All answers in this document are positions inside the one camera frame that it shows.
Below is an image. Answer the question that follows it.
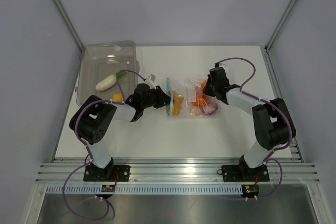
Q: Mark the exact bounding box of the peach fake egg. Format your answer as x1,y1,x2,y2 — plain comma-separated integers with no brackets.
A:
191,106,202,116

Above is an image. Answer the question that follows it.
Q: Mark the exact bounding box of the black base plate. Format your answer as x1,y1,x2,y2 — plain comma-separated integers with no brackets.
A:
83,165,130,182
221,165,270,182

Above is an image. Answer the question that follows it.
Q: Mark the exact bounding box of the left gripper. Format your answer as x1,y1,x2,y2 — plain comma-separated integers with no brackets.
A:
141,86,174,109

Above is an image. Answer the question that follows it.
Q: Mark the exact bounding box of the white fake radish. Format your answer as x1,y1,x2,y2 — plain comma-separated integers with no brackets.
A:
95,72,127,92

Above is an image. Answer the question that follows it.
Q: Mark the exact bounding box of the controller board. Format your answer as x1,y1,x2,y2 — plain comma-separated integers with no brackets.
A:
243,185,259,196
101,185,115,193

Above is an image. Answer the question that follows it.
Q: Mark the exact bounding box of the left controller board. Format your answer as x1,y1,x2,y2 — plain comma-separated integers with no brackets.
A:
101,185,115,193

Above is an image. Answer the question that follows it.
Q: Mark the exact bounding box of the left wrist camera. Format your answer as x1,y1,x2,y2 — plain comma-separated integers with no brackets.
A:
144,74,156,89

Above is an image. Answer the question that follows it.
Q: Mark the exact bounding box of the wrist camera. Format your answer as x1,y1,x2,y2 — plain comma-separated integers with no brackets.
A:
144,74,156,89
215,62,229,71

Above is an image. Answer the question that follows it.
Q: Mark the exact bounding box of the white slotted cable duct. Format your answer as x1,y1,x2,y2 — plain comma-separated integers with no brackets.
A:
46,184,243,195

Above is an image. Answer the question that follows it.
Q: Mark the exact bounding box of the right controller board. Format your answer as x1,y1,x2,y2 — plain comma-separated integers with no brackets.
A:
243,185,259,196

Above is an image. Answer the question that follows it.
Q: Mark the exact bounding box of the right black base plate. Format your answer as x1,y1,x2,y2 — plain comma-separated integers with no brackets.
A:
221,165,270,182

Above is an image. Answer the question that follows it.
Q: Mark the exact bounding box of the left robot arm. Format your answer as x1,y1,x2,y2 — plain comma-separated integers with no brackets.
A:
69,83,171,182

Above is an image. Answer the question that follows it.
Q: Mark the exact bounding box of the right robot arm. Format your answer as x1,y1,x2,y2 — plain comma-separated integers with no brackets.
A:
203,64,296,182

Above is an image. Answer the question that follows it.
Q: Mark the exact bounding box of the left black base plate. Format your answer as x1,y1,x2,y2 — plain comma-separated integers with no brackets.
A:
83,165,130,182

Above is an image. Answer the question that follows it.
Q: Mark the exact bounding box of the zip top bag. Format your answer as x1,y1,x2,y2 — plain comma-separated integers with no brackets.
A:
166,78,219,118

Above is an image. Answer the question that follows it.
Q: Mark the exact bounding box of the left frame post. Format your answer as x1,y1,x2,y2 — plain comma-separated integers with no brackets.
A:
52,0,84,52

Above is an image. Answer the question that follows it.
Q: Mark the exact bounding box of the clear plastic container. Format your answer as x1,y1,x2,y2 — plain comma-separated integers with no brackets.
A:
76,40,140,106

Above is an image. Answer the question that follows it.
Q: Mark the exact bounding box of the yellow fake fruit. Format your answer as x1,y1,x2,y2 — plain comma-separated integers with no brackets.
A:
112,93,124,103

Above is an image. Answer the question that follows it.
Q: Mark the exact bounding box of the orange fake fruit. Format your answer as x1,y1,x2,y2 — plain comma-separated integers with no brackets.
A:
194,96,207,106
201,80,207,90

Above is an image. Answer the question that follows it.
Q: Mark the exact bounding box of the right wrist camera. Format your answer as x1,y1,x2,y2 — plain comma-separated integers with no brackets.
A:
215,62,229,71

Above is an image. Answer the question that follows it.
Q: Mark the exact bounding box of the aluminium mounting rail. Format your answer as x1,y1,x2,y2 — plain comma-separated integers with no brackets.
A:
35,158,320,184

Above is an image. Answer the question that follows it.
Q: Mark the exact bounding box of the golden fake pastry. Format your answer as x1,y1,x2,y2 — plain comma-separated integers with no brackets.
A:
166,90,184,116

